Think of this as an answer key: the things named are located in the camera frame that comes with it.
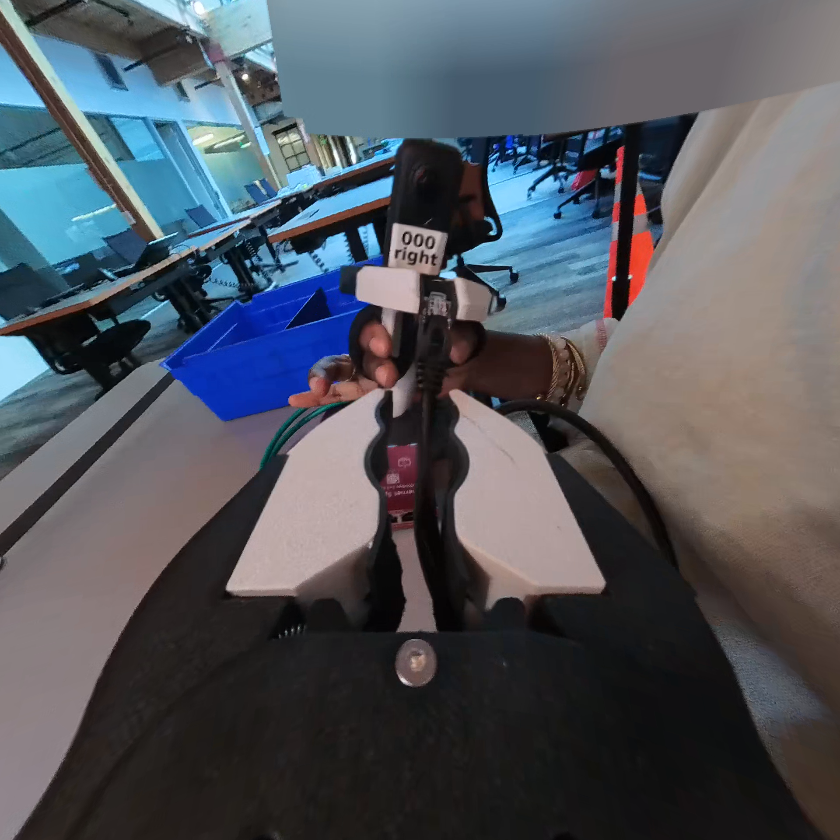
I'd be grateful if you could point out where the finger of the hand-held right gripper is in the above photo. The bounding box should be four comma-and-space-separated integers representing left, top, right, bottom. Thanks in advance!
340, 264, 422, 315
451, 277, 496, 324

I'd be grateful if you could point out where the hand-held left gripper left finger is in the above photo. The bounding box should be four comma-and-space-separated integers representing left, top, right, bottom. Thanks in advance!
225, 390, 406, 632

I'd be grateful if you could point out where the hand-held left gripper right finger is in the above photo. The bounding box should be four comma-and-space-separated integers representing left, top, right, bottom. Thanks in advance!
433, 389, 607, 632

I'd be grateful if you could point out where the red port box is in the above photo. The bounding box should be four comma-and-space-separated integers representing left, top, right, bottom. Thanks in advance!
382, 443, 422, 531

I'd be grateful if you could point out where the black cable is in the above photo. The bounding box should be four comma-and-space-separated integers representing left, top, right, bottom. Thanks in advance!
413, 292, 680, 634

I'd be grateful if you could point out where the person's right forearm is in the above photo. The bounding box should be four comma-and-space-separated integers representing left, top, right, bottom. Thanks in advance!
535, 85, 840, 460

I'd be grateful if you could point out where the person's right hand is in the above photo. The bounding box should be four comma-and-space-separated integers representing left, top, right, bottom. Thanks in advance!
289, 318, 549, 408

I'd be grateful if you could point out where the black office chair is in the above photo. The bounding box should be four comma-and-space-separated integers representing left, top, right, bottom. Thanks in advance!
525, 134, 624, 221
449, 161, 521, 312
39, 318, 152, 388

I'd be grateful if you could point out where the wooden top desk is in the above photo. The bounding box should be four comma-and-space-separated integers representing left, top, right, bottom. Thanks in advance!
187, 200, 284, 299
0, 246, 198, 395
266, 174, 398, 263

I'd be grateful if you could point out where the blue plastic bin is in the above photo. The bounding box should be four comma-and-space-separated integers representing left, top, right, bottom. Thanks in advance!
161, 256, 395, 421

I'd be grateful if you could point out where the black pole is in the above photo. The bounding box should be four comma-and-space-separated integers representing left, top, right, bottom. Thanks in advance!
613, 123, 644, 309

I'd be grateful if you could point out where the orange traffic cone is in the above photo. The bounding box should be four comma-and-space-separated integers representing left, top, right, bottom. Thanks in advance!
602, 146, 659, 319

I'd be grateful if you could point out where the person's cream clothing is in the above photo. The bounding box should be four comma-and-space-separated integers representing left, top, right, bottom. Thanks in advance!
676, 427, 840, 840

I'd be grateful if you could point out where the green cable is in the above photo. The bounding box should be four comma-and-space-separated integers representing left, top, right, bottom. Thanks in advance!
259, 402, 352, 468

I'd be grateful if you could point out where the gold bracelet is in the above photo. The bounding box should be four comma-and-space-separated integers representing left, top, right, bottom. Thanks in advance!
533, 331, 589, 404

